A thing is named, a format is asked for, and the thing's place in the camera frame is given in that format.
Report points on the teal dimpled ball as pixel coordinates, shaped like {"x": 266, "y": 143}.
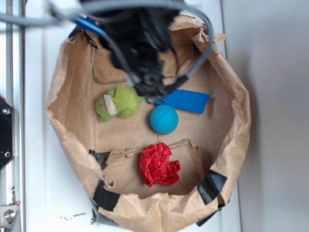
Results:
{"x": 163, "y": 119}

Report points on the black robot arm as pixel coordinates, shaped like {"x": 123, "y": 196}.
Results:
{"x": 135, "y": 37}

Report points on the blue sponge block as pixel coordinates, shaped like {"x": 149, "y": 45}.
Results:
{"x": 191, "y": 101}

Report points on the red crumpled paper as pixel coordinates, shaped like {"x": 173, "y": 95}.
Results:
{"x": 155, "y": 167}

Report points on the white plastic tray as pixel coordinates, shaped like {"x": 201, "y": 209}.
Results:
{"x": 55, "y": 201}

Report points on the black metal bracket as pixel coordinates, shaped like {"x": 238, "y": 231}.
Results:
{"x": 6, "y": 133}

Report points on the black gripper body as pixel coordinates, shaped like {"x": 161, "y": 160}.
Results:
{"x": 141, "y": 63}

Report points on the aluminium frame rail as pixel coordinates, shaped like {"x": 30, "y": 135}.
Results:
{"x": 12, "y": 70}

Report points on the green plush animal toy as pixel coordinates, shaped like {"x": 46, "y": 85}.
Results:
{"x": 122, "y": 101}

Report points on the silver corner bracket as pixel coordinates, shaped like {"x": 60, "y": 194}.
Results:
{"x": 10, "y": 219}

